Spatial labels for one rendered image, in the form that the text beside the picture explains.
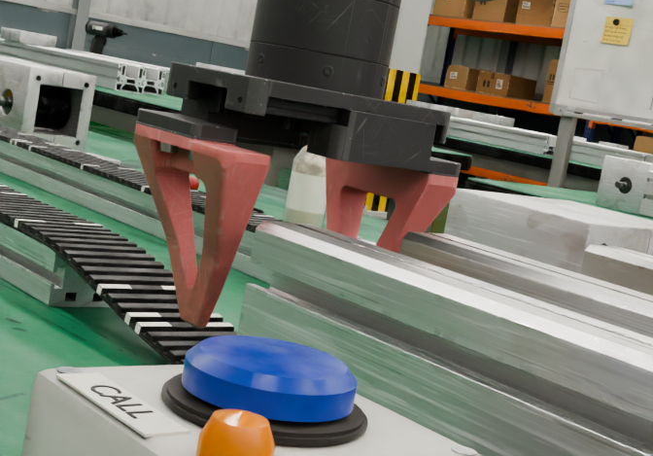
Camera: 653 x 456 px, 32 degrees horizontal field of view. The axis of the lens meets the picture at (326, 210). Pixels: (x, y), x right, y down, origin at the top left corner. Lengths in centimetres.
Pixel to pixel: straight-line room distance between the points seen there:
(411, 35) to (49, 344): 807
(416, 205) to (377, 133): 4
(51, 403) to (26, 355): 24
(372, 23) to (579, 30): 349
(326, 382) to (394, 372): 10
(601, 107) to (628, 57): 18
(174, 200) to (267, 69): 6
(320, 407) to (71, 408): 6
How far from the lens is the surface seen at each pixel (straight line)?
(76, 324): 57
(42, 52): 400
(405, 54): 853
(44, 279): 61
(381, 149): 45
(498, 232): 57
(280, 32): 44
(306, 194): 105
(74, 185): 100
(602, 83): 384
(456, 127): 511
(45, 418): 27
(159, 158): 45
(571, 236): 55
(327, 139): 44
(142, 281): 57
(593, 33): 390
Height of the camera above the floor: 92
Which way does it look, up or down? 6 degrees down
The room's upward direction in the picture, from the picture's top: 10 degrees clockwise
